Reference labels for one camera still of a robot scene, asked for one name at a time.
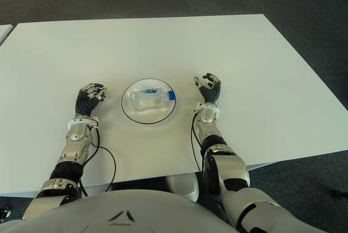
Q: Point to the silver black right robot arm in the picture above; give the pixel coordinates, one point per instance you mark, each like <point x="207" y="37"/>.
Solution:
<point x="231" y="167"/>

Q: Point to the clear water bottle blue cap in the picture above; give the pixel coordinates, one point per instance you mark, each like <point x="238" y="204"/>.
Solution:
<point x="149" y="101"/>

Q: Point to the black caster on floor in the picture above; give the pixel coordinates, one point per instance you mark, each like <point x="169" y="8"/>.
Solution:
<point x="5" y="213"/>

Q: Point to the white robot leg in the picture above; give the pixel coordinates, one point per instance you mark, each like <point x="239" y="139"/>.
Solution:
<point x="182" y="186"/>

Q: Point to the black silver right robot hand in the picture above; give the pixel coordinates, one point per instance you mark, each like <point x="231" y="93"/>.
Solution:
<point x="212" y="94"/>

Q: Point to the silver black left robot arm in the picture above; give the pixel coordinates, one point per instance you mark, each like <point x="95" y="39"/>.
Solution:
<point x="76" y="135"/>

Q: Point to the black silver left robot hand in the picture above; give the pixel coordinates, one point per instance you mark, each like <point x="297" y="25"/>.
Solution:
<point x="84" y="105"/>

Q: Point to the white neighbouring table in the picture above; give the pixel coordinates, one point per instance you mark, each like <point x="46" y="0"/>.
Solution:
<point x="3" y="33"/>

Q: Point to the white plate with black rim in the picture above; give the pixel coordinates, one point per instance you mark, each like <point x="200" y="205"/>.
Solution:
<point x="148" y="117"/>

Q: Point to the grey robot torso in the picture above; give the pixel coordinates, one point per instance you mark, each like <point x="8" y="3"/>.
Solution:
<point x="122" y="212"/>

